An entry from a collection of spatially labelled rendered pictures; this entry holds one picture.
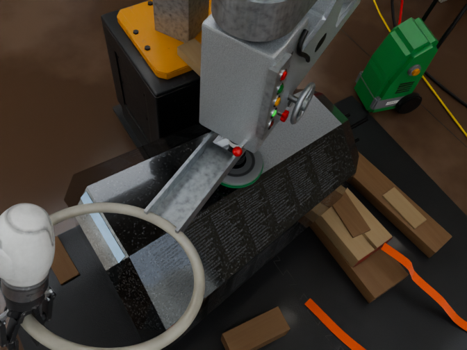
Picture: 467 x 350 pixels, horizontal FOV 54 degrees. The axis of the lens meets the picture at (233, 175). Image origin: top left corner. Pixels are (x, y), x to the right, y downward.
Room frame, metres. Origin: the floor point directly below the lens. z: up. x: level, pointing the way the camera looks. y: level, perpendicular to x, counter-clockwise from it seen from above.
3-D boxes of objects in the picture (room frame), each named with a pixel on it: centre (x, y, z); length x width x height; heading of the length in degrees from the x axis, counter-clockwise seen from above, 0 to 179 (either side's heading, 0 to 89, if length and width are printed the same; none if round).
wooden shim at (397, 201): (1.35, -0.98, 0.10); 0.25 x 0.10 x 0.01; 43
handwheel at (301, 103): (1.04, -0.16, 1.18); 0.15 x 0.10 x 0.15; 156
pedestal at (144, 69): (1.76, 0.36, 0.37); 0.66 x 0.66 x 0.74; 40
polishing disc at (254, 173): (0.98, 0.00, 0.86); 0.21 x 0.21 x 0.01
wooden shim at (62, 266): (0.77, 0.81, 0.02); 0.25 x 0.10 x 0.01; 44
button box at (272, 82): (0.87, -0.07, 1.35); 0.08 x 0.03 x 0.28; 156
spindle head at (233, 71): (1.05, -0.03, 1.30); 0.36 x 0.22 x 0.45; 156
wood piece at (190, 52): (1.54, 0.24, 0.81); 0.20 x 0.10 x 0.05; 48
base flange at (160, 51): (1.76, 0.36, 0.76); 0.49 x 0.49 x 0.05; 40
